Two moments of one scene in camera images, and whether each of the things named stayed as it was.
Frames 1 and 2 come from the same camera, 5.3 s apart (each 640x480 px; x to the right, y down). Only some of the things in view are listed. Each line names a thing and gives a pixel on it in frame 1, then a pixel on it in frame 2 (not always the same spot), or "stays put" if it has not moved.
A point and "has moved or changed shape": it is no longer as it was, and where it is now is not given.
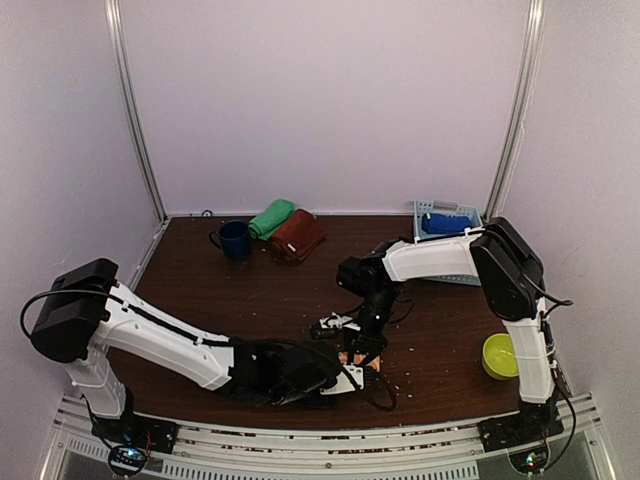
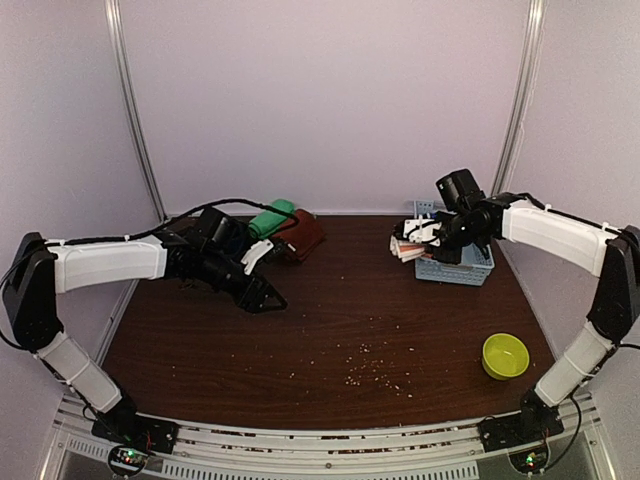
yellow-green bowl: x=498 y=357 stays put
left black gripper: x=314 y=405 to x=251 y=304
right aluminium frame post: x=511 y=141 stays put
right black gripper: x=366 y=345 to x=454 y=256
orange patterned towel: x=375 y=361 has moved or changed shape
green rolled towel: x=268 y=221 stays put
